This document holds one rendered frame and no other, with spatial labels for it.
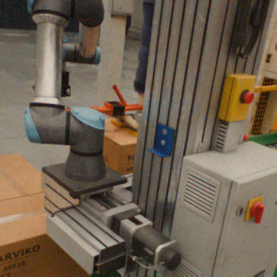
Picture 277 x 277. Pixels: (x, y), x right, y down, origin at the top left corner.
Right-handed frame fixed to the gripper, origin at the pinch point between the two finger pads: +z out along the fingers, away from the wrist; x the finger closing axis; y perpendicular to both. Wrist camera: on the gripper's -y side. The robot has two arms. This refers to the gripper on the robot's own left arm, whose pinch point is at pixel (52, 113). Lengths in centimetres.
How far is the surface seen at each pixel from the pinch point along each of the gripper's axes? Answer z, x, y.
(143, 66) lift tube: -21, -1, 50
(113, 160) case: 23.2, -13.2, 28.2
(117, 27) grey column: -29, 98, 98
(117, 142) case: 13.0, -14.4, 29.0
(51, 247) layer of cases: 63, -18, -7
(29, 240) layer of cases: 55, -18, -18
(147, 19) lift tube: -44, 0, 51
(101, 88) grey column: 18, 106, 93
